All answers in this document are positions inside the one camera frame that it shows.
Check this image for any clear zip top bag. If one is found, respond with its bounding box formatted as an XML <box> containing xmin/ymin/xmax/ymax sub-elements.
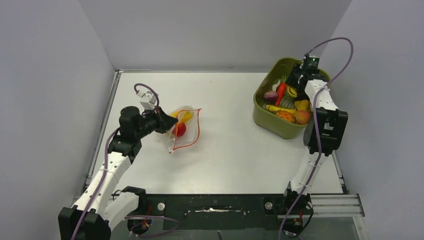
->
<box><xmin>159</xmin><ymin>105</ymin><xmax>202</xmax><ymax>154</ymax></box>

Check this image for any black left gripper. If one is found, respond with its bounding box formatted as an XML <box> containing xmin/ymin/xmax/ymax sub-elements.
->
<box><xmin>134</xmin><ymin>105</ymin><xmax>178</xmax><ymax>139</ymax></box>

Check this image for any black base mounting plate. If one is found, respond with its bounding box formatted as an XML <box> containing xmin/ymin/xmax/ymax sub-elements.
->
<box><xmin>127</xmin><ymin>186</ymin><xmax>314</xmax><ymax>237</ymax></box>

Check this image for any aluminium frame rail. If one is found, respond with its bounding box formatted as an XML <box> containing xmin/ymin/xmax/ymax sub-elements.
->
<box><xmin>311</xmin><ymin>194</ymin><xmax>365</xmax><ymax>218</ymax></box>

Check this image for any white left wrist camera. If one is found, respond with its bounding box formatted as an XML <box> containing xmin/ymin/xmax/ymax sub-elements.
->
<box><xmin>136</xmin><ymin>90</ymin><xmax>158</xmax><ymax>110</ymax></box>

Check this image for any purple red onion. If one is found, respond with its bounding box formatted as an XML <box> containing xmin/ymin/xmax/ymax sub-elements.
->
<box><xmin>263</xmin><ymin>90</ymin><xmax>279</xmax><ymax>102</ymax></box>

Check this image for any orange carrot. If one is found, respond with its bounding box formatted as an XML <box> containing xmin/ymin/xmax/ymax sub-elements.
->
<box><xmin>274</xmin><ymin>76</ymin><xmax>287</xmax><ymax>107</ymax></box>

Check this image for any small yellow banana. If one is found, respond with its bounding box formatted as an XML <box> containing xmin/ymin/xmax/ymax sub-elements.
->
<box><xmin>286</xmin><ymin>85</ymin><xmax>298</xmax><ymax>99</ymax></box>

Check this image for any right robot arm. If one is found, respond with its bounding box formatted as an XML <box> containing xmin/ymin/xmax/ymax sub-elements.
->
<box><xmin>281</xmin><ymin>53</ymin><xmax>349</xmax><ymax>214</ymax></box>

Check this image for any green plastic bin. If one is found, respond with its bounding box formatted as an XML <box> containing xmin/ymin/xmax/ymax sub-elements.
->
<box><xmin>253</xmin><ymin>57</ymin><xmax>330</xmax><ymax>140</ymax></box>

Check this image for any red apple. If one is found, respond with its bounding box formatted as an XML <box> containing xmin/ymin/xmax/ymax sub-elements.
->
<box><xmin>172</xmin><ymin>121</ymin><xmax>187</xmax><ymax>138</ymax></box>

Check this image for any yellow banana bunch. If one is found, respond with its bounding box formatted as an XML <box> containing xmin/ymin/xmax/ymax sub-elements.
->
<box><xmin>171</xmin><ymin>109</ymin><xmax>194</xmax><ymax>124</ymax></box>

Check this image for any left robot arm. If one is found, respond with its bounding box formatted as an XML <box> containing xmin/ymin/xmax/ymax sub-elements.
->
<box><xmin>58</xmin><ymin>106</ymin><xmax>179</xmax><ymax>240</ymax></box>

